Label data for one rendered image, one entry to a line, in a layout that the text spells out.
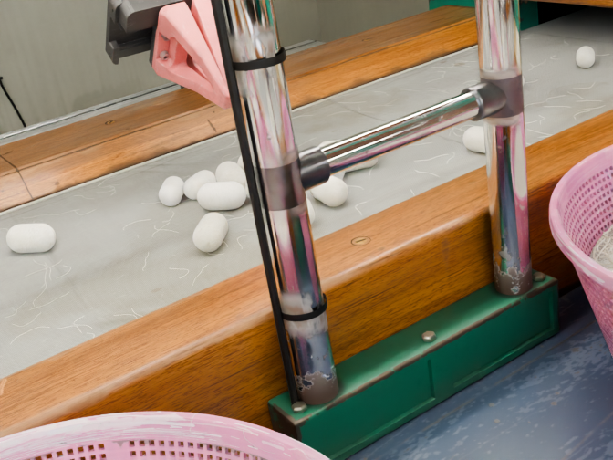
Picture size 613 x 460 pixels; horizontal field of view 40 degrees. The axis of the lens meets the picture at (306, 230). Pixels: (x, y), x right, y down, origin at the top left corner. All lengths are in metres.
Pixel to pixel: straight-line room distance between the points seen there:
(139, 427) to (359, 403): 0.14
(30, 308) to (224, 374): 0.17
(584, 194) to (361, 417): 0.21
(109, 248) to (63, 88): 2.15
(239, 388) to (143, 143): 0.39
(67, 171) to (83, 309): 0.25
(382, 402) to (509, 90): 0.19
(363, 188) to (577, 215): 0.17
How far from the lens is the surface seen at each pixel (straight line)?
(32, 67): 2.73
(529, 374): 0.54
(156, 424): 0.39
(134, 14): 0.64
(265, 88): 0.38
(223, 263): 0.57
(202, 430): 0.38
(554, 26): 1.06
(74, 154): 0.79
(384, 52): 0.94
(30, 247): 0.65
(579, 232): 0.55
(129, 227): 0.66
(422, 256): 0.51
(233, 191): 0.64
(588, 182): 0.58
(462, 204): 0.54
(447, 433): 0.50
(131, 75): 2.84
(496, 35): 0.48
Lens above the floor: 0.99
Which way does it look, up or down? 25 degrees down
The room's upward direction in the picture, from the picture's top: 10 degrees counter-clockwise
